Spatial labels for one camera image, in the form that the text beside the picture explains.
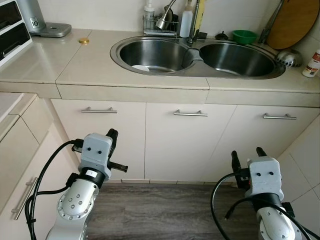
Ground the chrome kitchen faucet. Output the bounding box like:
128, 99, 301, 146
155, 0, 202, 47

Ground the white cabinet door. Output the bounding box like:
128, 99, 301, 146
144, 102, 238, 183
200, 105, 320, 183
50, 98, 147, 182
0, 120, 83, 240

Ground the stainless steel double sink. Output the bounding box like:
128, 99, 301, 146
110, 35, 287, 81

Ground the white bottle brown label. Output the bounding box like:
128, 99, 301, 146
302, 51, 320, 79

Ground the green plastic bowl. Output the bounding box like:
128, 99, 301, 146
231, 30, 259, 45

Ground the white drawer unit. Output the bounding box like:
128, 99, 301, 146
0, 0, 34, 67

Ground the clear pump soap bottle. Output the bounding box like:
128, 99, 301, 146
144, 0, 157, 21

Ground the long metal utensil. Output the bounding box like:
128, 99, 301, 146
257, 0, 287, 45

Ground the tall white bottle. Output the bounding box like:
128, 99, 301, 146
179, 0, 195, 39

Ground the round wooden cutting board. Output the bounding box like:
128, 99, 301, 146
266, 0, 320, 50

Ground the grey countertop appliance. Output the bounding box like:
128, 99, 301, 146
15, 0, 73, 39

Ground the yellow detergent bottle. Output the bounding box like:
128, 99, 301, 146
195, 0, 207, 32

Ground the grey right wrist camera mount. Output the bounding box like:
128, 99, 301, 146
247, 156, 279, 197

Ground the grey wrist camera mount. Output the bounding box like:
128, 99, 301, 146
247, 156, 279, 197
79, 133, 113, 173

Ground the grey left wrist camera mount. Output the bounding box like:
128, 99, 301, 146
79, 133, 113, 173

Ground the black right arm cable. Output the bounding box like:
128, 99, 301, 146
210, 172, 320, 240

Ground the steel cabinet bar handle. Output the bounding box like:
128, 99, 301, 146
173, 109, 209, 117
81, 106, 118, 114
263, 113, 297, 121
12, 176, 39, 221

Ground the wire sink caddy rack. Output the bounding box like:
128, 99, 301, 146
143, 14, 180, 37

